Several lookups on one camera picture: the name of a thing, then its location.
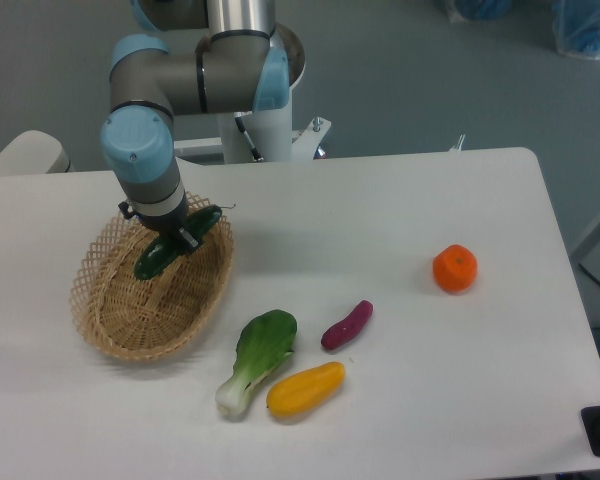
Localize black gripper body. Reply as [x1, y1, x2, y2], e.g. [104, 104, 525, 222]
[129, 202, 188, 235]

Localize dark green cucumber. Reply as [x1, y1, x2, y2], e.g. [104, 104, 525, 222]
[134, 205, 223, 281]

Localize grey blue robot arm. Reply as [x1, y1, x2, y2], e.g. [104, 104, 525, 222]
[100, 1, 290, 253]

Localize woven wicker oval basket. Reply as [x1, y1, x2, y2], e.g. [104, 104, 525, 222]
[70, 214, 234, 361]

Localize green bok choy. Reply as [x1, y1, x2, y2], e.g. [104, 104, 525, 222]
[215, 309, 297, 418]

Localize purple sweet potato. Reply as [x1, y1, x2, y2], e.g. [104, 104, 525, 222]
[321, 300, 374, 351]

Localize yellow squash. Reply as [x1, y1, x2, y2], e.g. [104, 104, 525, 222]
[266, 362, 346, 418]

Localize orange tangerine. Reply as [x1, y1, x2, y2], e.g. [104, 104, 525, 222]
[432, 244, 478, 293]

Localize blue plastic bag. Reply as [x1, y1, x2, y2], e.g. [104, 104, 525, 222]
[552, 0, 600, 60]

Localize black cable on pedestal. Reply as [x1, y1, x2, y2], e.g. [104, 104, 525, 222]
[233, 114, 265, 163]

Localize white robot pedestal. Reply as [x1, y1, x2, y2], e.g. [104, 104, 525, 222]
[169, 27, 332, 166]

